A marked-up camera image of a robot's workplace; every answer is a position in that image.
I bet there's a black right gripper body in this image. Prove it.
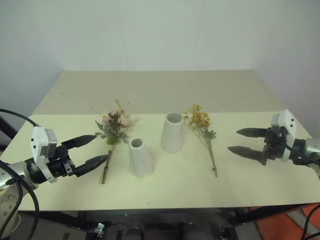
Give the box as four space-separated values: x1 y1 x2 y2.
260 126 291 166

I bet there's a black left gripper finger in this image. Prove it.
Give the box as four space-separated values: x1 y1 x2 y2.
61 134 97 152
73 154 109 178

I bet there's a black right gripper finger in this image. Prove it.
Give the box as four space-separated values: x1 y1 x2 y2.
236 127 270 139
227 145 265 163

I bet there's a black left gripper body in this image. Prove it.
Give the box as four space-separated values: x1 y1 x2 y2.
45 145 77 179

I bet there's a short white faceted vase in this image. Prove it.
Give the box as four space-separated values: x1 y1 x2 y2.
128 138 155 179

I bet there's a tall white conical vase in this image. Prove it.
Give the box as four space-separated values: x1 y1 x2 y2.
160 112 185 153

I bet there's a pink flower bouquet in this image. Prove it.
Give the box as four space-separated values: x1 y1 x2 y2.
95 99 139 185

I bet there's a yellow dried flower bunch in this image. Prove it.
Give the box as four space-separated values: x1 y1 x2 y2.
183 104 219 178

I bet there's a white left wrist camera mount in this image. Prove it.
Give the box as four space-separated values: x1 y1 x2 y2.
30 126 58 184

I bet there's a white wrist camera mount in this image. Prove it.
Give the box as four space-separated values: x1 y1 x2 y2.
30 126 58 184
270 109 297 163

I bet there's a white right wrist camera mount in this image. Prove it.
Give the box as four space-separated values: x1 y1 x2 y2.
270 109 297 163

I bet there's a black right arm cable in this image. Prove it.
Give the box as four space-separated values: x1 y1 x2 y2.
284 143 320 240

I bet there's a black table frame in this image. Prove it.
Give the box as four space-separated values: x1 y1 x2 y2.
17 203 320 240

